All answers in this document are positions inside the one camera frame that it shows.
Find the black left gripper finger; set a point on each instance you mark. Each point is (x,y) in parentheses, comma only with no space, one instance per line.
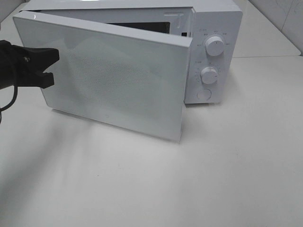
(38,79)
(40,58)

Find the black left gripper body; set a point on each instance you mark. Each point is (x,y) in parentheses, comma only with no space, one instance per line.
(11,69)

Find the white microwave door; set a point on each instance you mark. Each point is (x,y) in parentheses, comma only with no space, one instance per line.
(130,78)

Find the round white door release button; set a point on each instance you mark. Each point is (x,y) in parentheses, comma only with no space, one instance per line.
(204,95)

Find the lower white microwave knob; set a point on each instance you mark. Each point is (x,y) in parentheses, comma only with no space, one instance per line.
(209,75)

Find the white microwave knob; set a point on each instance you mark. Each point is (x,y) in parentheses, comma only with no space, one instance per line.
(209,75)
(214,45)

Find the upper white microwave knob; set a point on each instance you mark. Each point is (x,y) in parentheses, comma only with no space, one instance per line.
(214,45)

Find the white microwave oven body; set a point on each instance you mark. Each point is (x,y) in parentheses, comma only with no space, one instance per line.
(213,23)

